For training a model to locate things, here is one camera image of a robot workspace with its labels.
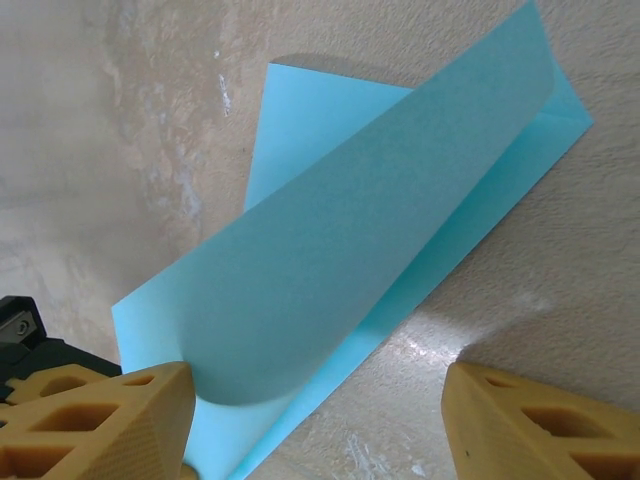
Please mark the light blue paper sheet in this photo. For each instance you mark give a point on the light blue paper sheet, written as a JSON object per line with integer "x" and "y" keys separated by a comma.
{"x": 325, "y": 240}

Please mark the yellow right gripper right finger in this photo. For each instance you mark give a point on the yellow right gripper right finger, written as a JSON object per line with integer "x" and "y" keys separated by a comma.
{"x": 540, "y": 435}

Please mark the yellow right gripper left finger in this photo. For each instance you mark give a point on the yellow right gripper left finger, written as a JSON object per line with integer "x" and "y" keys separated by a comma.
{"x": 100, "y": 430}

